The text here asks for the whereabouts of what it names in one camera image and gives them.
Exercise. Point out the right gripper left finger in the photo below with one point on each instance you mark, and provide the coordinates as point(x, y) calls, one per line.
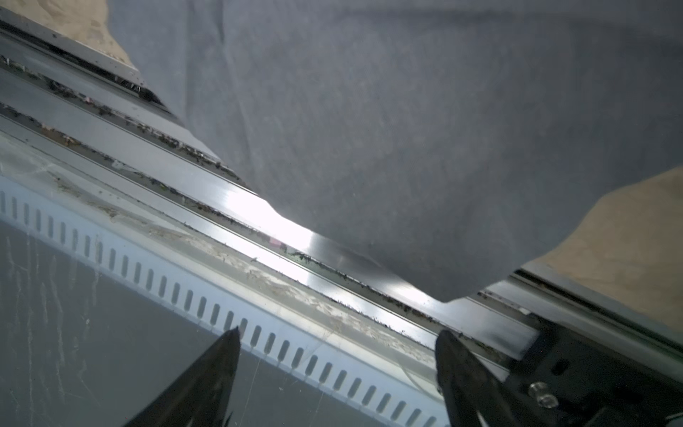
point(200, 395)

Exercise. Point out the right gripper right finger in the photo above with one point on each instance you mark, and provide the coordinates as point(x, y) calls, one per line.
point(472, 394)

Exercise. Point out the grey long sleeve shirt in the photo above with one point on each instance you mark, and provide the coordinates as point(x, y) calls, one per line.
point(449, 141)

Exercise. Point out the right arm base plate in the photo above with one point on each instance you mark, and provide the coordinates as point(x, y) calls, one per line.
point(626, 378)

